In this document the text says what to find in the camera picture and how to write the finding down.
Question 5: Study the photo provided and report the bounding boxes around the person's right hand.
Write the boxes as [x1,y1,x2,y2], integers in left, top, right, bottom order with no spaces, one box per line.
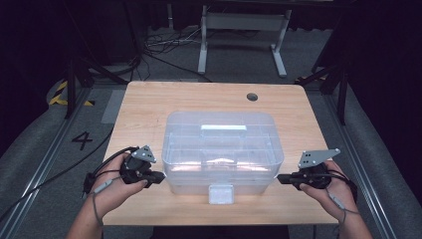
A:
[299,159,359,221]

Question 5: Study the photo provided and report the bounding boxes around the grey right wrist strap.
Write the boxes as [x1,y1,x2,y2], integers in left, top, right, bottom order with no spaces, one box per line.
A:
[326,188,362,230]

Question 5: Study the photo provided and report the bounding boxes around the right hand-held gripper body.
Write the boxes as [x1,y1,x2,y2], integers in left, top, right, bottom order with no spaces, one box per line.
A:
[296,147,341,191]

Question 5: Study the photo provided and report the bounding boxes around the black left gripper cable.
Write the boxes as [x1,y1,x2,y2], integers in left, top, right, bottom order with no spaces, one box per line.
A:
[0,127,140,223]

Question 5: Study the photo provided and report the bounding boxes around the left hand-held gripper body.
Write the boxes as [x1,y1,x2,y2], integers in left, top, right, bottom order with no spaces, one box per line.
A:
[119,144,158,186]

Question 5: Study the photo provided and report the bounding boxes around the grey wrist strap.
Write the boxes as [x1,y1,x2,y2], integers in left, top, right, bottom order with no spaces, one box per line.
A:
[326,188,362,230]
[91,176,123,227]

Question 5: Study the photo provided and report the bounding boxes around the black metal stand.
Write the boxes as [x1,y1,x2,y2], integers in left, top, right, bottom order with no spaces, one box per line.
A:
[294,62,350,124]
[63,54,129,120]

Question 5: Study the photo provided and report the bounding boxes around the person's left hand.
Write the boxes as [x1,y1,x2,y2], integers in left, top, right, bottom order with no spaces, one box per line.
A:
[85,152,149,217]

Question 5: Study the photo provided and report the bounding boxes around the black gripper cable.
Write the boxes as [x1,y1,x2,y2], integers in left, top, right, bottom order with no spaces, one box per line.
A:
[322,167,359,204]
[0,127,140,223]

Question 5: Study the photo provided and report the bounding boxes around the white metal desk frame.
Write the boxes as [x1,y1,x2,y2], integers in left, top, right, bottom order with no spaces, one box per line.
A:
[197,4,294,79]

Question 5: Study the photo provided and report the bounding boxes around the bundle of floor cables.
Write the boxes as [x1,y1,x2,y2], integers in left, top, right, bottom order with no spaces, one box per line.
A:
[142,27,213,83]

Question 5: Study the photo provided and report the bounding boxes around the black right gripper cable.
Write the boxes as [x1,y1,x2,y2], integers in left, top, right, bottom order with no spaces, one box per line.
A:
[322,167,359,204]

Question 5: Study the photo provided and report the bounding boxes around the grey left wrist strap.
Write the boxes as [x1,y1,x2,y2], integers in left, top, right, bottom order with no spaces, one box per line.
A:
[91,176,123,227]

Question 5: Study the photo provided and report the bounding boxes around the person's dark lap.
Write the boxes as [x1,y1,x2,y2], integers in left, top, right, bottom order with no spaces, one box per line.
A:
[150,225,292,239]

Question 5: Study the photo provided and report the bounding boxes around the clear plastic storage box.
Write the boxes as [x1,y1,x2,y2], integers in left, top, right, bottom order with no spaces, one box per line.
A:
[161,111,286,205]

